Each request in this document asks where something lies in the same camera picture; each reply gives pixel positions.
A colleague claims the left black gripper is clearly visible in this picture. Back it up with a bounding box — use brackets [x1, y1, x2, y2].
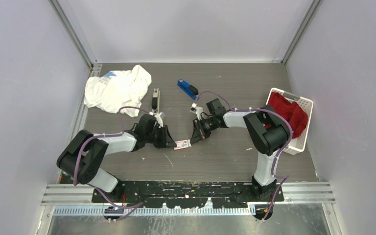
[145, 125, 176, 149]

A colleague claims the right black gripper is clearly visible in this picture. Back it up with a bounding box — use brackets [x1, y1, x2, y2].
[190, 116, 217, 144]

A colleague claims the staple box lid sleeve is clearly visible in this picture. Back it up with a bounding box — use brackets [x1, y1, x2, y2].
[174, 139, 191, 150]

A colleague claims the blue black stapler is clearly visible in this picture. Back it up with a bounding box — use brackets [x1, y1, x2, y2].
[177, 79, 199, 100]

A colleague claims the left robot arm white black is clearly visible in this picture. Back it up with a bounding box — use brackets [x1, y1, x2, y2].
[56, 114, 176, 202]

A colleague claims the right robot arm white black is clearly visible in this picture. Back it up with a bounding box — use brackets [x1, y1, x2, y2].
[190, 98, 291, 201]

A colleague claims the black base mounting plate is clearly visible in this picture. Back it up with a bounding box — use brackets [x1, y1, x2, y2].
[108, 181, 284, 209]

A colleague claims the white crumpled t-shirt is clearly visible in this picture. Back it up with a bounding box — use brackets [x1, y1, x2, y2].
[84, 65, 152, 118]

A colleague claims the white plastic basket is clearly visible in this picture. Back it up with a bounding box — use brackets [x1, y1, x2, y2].
[266, 88, 313, 155]

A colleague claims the red cloth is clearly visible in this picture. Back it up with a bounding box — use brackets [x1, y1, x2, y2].
[268, 92, 308, 139]

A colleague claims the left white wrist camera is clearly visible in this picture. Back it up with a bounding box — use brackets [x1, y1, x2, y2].
[149, 112, 165, 128]

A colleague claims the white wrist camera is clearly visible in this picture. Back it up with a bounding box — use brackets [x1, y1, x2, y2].
[149, 112, 165, 128]
[190, 103, 204, 120]

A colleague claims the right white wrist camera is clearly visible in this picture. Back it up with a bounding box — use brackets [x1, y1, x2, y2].
[190, 103, 204, 120]

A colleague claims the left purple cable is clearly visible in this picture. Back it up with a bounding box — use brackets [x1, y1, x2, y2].
[72, 106, 151, 221]

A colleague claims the white perforated cable rail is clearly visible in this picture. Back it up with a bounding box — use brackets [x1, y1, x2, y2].
[53, 205, 256, 216]

